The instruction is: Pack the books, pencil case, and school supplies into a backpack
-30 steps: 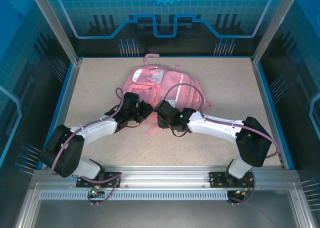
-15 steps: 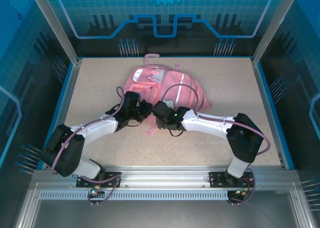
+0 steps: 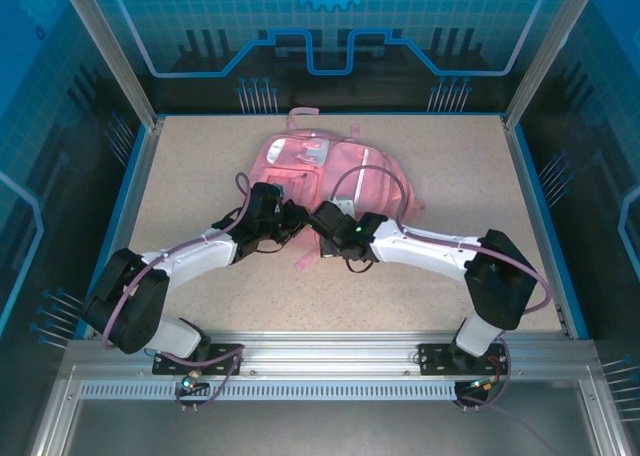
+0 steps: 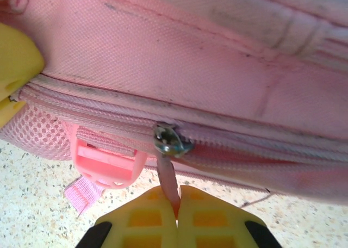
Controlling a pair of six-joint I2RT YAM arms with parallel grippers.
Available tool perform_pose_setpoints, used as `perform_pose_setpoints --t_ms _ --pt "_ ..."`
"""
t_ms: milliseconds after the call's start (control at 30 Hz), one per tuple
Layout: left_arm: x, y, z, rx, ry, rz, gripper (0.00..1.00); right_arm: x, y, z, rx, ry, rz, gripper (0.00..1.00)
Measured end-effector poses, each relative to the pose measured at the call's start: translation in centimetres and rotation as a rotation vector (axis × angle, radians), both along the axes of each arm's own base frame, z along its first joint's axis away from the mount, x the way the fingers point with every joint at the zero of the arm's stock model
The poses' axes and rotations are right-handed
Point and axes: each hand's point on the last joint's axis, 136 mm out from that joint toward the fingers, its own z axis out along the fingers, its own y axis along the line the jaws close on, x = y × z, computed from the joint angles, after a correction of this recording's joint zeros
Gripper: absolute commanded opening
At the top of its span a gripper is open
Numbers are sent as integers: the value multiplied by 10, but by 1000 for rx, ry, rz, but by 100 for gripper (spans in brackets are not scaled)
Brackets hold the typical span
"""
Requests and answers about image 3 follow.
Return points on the pink backpack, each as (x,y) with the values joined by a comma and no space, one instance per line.
(370,176)

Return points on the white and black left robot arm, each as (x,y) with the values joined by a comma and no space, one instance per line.
(195,258)

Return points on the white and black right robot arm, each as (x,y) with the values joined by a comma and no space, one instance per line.
(425,248)

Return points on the blue table edge strip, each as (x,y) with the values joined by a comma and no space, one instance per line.
(536,186)
(126,186)

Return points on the blue printed acrylic panel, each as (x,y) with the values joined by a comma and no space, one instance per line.
(325,91)

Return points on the metal bottom tray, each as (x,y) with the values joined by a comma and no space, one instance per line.
(325,431)

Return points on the aluminium front rail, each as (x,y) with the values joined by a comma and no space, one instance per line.
(325,351)

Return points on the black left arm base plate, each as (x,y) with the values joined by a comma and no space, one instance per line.
(225,352)

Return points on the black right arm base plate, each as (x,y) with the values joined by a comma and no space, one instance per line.
(432,358)

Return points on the aluminium frame post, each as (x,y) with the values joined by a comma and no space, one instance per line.
(550,51)
(115,61)

